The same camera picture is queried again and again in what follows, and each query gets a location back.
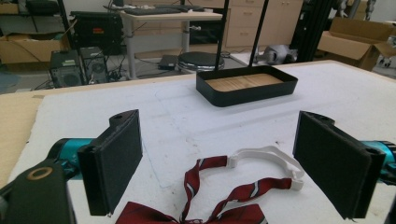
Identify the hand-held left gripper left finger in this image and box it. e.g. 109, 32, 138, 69
49, 109, 144, 217

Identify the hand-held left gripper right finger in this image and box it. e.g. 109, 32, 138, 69
293, 110, 396, 219

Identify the red striped bow tie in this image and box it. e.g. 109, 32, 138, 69
115, 146, 305, 224

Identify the black computer tower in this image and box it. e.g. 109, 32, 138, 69
49, 49, 84, 89
78, 46, 109, 85

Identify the black rack with wooden-bottomed tray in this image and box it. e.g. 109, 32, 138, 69
195, 0, 299, 108

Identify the flat black device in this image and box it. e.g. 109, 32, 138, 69
157, 54, 179, 71

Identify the large open cardboard box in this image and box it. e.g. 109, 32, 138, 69
317, 17, 396, 72

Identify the grey and white rounded device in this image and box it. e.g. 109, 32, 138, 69
256, 44, 299, 65

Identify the black equipment case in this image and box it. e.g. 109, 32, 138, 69
69, 11, 124, 57

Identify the round black stool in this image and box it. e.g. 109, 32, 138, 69
177, 50, 226, 74

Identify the light wooden drawer cabinet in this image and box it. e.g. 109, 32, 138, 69
223, 0, 304, 49

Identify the black keyboard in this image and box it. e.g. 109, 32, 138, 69
124, 7, 183, 17

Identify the light wooden desk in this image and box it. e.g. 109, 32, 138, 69
120, 8, 224, 80

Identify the black bag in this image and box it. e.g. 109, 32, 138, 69
25, 0, 61, 16

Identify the bundle of black cables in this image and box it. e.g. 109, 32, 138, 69
106, 55, 129, 82

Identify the black metal frame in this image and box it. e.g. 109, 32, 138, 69
290, 0, 339, 63

